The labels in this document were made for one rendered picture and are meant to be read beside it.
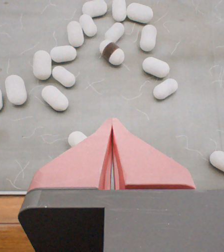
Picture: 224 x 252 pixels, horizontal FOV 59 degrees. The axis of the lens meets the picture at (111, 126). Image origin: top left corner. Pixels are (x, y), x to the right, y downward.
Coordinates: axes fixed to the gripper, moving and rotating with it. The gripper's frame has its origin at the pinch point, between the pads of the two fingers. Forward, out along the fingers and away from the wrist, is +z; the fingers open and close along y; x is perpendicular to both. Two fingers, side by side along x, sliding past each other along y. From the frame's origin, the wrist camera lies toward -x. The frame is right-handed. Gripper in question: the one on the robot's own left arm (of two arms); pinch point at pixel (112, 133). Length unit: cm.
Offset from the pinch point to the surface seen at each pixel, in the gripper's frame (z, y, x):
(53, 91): 11.7, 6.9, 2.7
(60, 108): 10.5, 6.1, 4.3
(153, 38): 17.3, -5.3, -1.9
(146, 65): 14.6, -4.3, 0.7
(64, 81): 13.1, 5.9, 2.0
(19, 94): 11.4, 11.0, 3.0
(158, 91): 11.9, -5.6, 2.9
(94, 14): 21.2, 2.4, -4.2
